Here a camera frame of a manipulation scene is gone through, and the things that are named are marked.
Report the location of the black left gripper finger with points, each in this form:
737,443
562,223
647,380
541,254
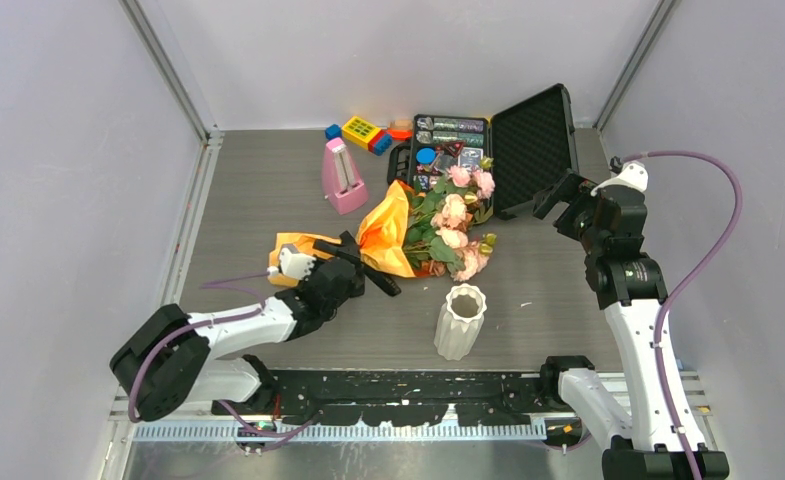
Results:
383,281
346,248

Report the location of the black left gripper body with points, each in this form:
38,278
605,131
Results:
329,312

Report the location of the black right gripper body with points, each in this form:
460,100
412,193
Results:
578,222

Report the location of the orange flower bouquet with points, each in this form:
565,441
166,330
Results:
419,233

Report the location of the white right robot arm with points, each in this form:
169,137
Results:
656,436

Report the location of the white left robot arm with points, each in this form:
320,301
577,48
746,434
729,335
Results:
176,358

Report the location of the white ribbed vase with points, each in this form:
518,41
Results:
460,320

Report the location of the black open poker case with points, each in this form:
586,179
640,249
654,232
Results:
531,143

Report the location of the pink metronome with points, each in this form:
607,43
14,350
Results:
342,183

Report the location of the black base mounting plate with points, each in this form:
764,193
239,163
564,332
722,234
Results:
401,398

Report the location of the yellow toy block house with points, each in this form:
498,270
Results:
367,135

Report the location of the blue toy block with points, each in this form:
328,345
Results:
333,131

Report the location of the blue round poker chip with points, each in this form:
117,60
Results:
425,156

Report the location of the orange toy piece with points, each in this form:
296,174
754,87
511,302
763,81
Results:
400,129

